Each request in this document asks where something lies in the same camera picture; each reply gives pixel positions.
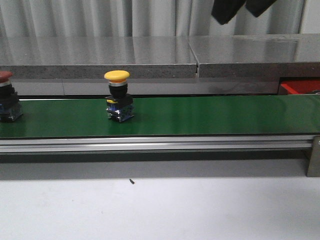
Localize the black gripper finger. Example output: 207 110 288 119
245 0 277 18
211 0 246 25

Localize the red plastic bin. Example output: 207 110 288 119
280 79 320 95

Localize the white pleated curtain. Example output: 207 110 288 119
0 0 320 37

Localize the aluminium conveyor frame rail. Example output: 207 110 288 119
0 134 316 153

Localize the grey stone counter slab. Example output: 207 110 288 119
0 36 197 79

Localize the steel conveyor support bracket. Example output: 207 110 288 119
306 135 320 178

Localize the red mushroom push button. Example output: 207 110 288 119
0 71 23 122

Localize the green conveyor belt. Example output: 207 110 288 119
0 95 320 139

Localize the yellow mushroom push button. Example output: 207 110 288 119
104 70 134 123

